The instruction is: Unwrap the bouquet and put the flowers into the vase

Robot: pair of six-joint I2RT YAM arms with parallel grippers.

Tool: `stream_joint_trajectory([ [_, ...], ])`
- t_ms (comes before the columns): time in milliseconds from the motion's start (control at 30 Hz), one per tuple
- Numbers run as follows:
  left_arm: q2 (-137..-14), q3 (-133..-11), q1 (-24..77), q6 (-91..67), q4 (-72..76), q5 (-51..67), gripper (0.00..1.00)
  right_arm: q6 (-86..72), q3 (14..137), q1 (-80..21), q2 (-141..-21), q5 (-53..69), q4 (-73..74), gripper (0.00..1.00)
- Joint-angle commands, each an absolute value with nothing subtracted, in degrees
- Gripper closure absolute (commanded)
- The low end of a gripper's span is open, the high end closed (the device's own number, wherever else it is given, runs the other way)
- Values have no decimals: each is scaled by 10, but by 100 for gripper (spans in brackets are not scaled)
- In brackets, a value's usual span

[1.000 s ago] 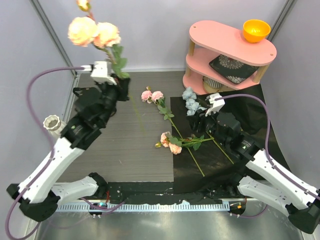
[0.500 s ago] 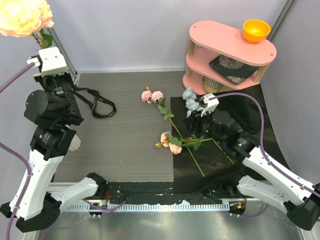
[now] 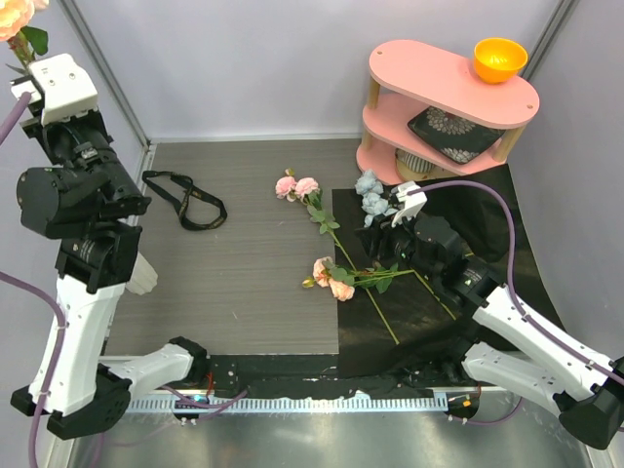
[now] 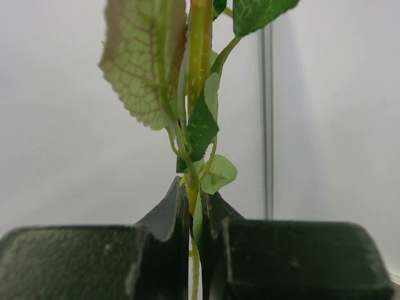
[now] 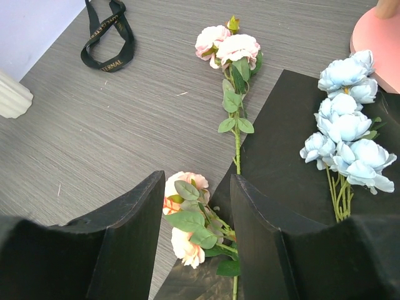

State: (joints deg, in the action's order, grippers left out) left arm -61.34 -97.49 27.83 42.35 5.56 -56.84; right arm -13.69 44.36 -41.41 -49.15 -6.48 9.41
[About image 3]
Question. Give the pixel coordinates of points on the orange plastic bowl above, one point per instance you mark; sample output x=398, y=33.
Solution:
x=496, y=59

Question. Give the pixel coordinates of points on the pink three-tier shelf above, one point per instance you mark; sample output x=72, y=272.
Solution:
x=406, y=77

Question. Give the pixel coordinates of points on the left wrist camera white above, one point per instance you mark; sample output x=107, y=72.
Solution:
x=59, y=72

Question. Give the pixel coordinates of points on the beige ceramic bowl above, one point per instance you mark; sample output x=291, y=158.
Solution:
x=412, y=167

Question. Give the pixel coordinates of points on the pink double rose stem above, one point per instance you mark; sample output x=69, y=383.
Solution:
x=308, y=192

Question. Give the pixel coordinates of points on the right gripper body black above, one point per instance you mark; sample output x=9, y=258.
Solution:
x=396, y=241

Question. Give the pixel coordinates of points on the white slotted cable duct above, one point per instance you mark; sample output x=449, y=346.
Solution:
x=359, y=403

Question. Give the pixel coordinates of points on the white ribbed vase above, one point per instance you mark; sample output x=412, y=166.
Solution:
x=144, y=278

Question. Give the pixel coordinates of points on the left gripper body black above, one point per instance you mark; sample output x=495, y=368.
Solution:
x=86, y=134

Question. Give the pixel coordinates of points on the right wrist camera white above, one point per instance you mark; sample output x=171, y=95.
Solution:
x=411, y=199

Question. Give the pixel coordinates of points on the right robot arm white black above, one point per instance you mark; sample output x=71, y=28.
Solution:
x=503, y=341

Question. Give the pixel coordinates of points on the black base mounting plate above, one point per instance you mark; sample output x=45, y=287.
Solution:
x=316, y=376

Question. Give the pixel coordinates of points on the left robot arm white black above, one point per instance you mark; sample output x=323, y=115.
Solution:
x=83, y=200

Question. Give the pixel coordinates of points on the black floral square plate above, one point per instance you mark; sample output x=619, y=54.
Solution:
x=457, y=138

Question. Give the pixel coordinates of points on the blue hydrangea stem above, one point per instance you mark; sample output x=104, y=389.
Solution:
x=376, y=203

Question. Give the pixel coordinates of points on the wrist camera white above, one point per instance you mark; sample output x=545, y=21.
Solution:
x=59, y=72
x=411, y=199

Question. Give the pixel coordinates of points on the aluminium frame rail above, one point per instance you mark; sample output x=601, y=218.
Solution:
x=130, y=141

